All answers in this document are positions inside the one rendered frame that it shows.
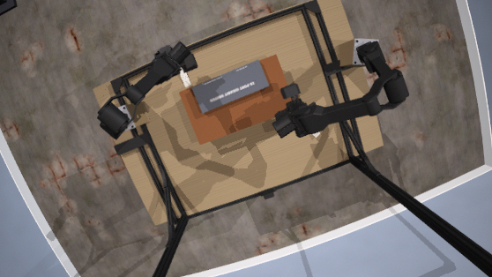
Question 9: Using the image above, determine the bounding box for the dark brown low bench with grey legs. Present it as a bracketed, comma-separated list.
[180, 56, 292, 145]

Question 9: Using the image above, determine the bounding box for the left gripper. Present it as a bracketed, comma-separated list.
[173, 54, 198, 77]

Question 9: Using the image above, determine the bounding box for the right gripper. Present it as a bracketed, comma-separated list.
[280, 83, 308, 138]

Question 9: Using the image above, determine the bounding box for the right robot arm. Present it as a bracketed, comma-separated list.
[272, 41, 409, 139]

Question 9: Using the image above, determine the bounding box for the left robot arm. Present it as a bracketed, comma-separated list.
[97, 41, 191, 139]

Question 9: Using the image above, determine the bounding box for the grey network switch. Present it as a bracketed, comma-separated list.
[192, 60, 269, 113]

